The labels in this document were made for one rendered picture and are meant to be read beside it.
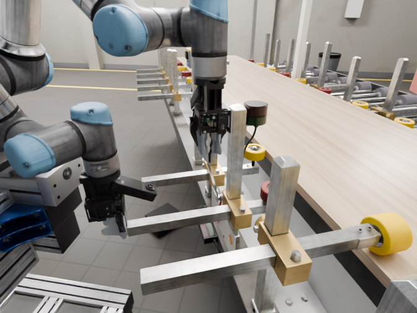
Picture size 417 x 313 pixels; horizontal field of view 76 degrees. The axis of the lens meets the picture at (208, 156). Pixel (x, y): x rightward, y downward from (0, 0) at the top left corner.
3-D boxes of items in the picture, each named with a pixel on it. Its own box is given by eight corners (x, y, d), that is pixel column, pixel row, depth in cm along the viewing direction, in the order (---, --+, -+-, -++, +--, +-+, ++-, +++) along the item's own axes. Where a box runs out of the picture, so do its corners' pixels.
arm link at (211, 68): (188, 54, 58) (224, 53, 60) (189, 76, 60) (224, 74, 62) (194, 58, 52) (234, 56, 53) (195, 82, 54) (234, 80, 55)
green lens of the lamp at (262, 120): (247, 127, 66) (248, 118, 65) (239, 118, 71) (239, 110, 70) (270, 124, 67) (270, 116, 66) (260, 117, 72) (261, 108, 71)
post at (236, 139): (226, 250, 87) (233, 107, 64) (223, 242, 90) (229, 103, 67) (237, 248, 87) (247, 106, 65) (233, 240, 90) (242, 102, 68)
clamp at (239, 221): (234, 230, 73) (234, 216, 70) (220, 200, 84) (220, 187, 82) (253, 226, 74) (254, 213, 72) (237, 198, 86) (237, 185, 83)
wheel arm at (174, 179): (143, 191, 93) (141, 181, 91) (143, 185, 96) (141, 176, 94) (258, 175, 102) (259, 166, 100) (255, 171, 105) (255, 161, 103)
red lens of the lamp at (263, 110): (248, 117, 65) (249, 108, 64) (239, 109, 70) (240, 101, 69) (271, 115, 66) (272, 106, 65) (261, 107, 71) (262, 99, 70)
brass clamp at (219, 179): (210, 187, 95) (210, 176, 93) (201, 169, 107) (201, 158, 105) (226, 185, 97) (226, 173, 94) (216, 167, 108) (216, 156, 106)
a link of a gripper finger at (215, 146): (213, 170, 64) (213, 134, 60) (208, 159, 69) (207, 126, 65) (226, 169, 64) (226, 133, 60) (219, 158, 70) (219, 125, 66)
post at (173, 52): (175, 120, 194) (170, 49, 171) (174, 118, 197) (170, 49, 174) (180, 120, 195) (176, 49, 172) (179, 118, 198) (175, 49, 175)
